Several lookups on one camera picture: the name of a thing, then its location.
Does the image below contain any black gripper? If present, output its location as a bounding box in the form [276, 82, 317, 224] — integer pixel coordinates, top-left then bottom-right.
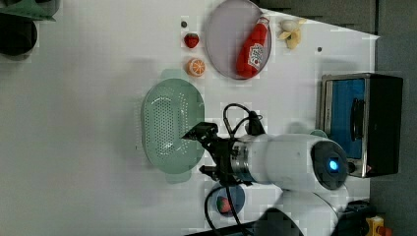
[183, 122, 252, 187]

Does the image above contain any green plastic strainer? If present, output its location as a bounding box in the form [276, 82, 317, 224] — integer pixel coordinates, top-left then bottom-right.
[141, 69, 205, 184]

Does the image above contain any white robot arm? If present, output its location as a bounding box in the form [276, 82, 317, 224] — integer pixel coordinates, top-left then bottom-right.
[183, 122, 349, 236]

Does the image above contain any blue bowl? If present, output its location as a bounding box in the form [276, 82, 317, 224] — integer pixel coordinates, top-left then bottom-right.
[208, 183, 246, 217]

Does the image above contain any strawberry in blue bowl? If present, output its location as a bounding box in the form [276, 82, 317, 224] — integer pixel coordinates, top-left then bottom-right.
[216, 197, 231, 213]

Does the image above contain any orange slice toy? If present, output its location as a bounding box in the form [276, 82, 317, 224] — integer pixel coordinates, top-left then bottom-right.
[186, 58, 206, 77]

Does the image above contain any red ketchup bottle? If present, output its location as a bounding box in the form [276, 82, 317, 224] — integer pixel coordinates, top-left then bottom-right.
[236, 14, 269, 79]

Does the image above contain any green mug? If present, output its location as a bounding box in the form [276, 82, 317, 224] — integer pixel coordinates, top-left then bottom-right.
[310, 129, 328, 139]

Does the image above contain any red toy strawberry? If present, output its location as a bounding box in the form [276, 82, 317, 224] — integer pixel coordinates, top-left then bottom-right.
[183, 33, 200, 49]

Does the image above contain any grey round plate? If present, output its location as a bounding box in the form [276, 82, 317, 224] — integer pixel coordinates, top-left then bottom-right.
[206, 0, 272, 80]

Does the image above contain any peeled toy banana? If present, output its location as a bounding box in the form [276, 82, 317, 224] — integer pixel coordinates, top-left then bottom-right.
[278, 19, 307, 49]

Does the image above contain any black toaster oven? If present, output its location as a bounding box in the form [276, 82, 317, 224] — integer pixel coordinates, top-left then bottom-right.
[318, 73, 403, 178]

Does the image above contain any black cylinder container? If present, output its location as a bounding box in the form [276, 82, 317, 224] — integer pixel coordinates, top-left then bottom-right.
[0, 14, 37, 56]

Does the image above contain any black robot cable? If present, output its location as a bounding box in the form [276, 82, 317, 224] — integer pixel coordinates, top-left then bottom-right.
[204, 102, 264, 236]

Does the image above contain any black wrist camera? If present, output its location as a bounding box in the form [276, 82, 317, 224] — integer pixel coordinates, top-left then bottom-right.
[246, 111, 266, 136]

